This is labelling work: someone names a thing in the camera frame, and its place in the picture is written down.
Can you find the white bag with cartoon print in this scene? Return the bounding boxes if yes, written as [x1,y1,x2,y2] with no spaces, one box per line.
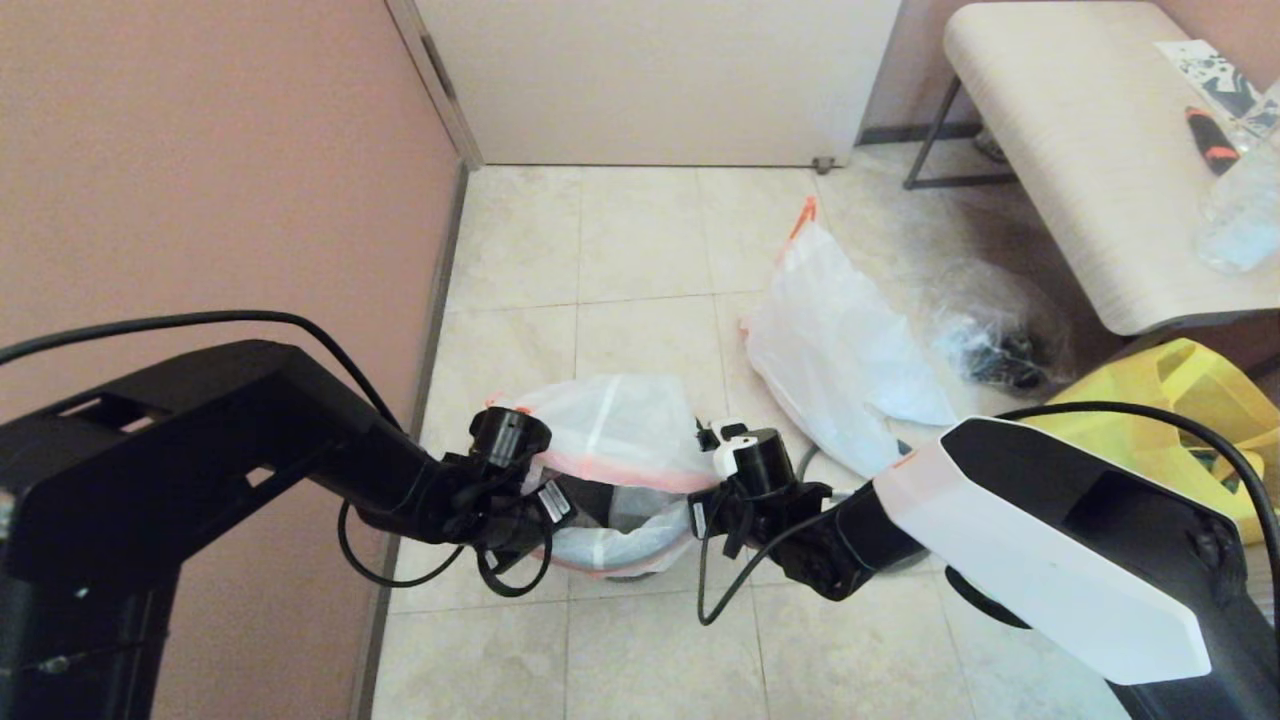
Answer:
[487,375,723,581]

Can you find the translucent white red-trimmed bag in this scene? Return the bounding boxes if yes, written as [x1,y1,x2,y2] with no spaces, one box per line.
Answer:
[743,197,959,481]

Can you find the black round trash bin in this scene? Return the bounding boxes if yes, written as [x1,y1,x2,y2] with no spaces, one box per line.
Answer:
[570,478,706,583]

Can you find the clear bag with dark contents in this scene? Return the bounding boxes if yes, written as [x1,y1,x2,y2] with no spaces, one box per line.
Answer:
[930,258,1071,393]

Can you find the yellow shopping bag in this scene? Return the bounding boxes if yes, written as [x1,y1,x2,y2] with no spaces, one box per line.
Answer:
[1035,338,1280,546]

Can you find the white door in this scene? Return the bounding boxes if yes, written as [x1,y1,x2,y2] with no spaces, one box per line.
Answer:
[415,0,901,168]

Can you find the beige table with metal legs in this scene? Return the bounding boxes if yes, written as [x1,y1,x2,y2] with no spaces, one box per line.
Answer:
[905,0,1280,338]

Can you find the clear water bottle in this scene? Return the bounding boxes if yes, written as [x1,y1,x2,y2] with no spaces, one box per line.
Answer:
[1195,85,1280,276]

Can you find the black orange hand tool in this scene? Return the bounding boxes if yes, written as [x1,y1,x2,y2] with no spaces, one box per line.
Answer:
[1186,105,1241,176]

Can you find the printed black white label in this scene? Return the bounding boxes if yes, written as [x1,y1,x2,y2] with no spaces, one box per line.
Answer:
[1155,40,1261,121]

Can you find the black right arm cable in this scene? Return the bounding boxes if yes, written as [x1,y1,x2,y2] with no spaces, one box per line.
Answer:
[696,400,1280,628]

